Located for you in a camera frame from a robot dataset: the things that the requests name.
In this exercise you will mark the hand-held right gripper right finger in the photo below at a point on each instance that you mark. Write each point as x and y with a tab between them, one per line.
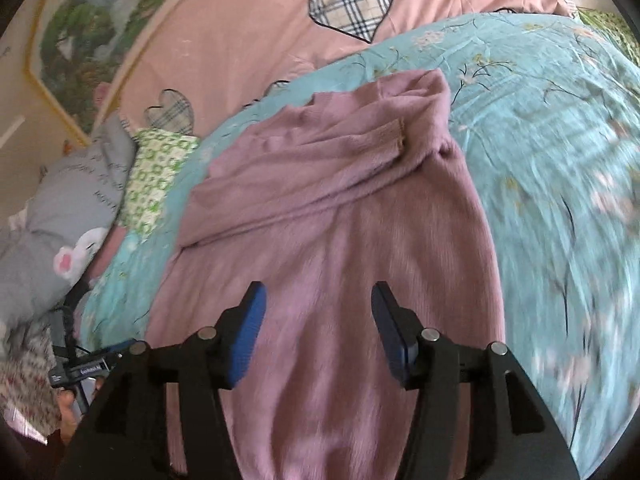
392	337

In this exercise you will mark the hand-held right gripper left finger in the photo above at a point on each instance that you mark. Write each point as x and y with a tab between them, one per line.
247	332

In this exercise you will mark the mauve knitted sweater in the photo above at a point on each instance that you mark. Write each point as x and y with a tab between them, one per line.
325	220

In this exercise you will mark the person's left hand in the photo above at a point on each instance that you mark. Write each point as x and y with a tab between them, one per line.
66	405

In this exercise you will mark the floral patterned cloth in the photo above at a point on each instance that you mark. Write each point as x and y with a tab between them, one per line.
25	380

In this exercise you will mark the pink bed sheet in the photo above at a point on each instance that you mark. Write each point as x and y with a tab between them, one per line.
112	250

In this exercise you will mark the grey printed pillow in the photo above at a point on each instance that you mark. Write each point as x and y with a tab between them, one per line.
60	210

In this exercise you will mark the green checked pillow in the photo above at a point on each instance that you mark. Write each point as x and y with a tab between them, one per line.
150	180
607	30

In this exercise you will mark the teal floral blanket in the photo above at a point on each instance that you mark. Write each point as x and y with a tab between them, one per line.
550	160

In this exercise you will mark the pink pillow with plaid hearts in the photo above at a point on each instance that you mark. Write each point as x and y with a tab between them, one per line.
250	25

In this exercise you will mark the gold framed landscape picture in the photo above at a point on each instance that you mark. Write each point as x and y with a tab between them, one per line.
85	35

